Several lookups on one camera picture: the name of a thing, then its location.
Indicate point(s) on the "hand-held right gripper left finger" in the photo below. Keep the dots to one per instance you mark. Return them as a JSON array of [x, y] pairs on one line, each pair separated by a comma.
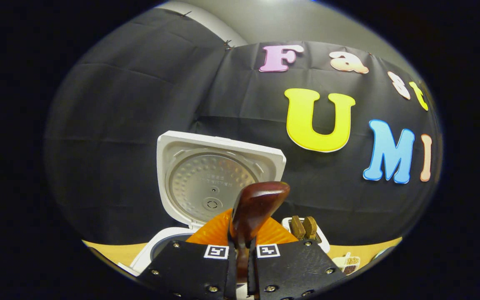
[[190, 271]]

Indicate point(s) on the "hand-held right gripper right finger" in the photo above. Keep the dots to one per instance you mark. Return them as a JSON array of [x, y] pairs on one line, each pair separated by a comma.
[[294, 271]]

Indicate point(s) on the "dark wooden spoon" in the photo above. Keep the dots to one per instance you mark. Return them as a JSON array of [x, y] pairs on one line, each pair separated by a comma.
[[256, 204]]

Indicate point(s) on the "white rice cooker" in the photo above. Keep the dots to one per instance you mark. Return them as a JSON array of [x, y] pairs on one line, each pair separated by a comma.
[[206, 179]]

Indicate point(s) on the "white toaster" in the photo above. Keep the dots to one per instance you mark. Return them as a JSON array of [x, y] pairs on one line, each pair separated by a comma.
[[321, 243]]

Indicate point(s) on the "brown toast slice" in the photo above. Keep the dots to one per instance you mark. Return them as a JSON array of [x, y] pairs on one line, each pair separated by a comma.
[[310, 227], [296, 227]]

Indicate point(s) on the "white divided dish of beans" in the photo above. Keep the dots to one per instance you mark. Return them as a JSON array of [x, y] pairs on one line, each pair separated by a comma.
[[348, 264]]

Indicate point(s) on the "black backdrop cloth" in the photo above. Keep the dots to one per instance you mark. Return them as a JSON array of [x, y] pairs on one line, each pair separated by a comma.
[[119, 146]]

